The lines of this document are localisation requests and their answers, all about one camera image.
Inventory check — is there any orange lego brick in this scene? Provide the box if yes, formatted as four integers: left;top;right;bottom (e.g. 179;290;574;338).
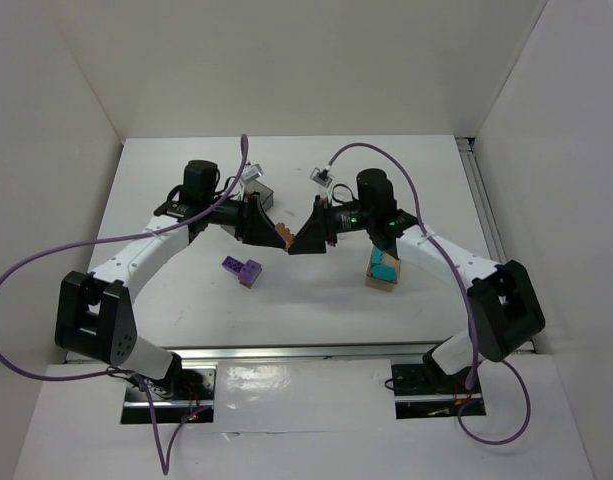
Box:
275;222;296;250

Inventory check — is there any teal rounded lego brick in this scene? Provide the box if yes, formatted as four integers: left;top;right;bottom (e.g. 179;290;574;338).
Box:
370;264;398;283

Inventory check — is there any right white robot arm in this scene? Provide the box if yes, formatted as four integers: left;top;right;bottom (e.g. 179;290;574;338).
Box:
288;169;545;385

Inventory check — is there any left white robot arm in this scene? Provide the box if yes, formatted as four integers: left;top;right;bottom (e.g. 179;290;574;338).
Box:
55;160;285;398

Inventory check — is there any smoky grey plastic container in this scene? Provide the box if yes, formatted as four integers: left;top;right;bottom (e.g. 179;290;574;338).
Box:
252;184;274;212

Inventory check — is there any purple rounded lego brick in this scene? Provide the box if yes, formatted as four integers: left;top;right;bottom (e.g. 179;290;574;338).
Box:
237;259;262;288

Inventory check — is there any purple flat lego brick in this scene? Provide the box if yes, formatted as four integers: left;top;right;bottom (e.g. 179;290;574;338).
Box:
222;256;244;276

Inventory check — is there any amber plastic container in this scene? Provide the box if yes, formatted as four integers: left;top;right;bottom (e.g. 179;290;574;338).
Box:
365;248;401;292

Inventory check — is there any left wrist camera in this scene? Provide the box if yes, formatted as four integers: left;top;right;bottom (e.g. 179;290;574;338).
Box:
240;164;263;185

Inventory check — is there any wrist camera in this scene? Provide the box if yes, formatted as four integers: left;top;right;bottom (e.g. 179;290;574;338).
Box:
310;168;333;188
240;164;263;185

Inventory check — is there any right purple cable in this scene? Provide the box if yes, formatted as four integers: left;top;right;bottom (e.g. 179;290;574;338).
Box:
325;143;532;446

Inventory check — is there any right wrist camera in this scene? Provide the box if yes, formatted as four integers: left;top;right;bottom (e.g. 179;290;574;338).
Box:
310;168;333;188

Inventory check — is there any side aluminium rail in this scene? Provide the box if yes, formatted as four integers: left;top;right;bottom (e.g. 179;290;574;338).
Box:
455;137;535;354

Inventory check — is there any aluminium mounting rail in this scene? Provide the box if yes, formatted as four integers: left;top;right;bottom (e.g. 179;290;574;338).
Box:
168;342;438;362

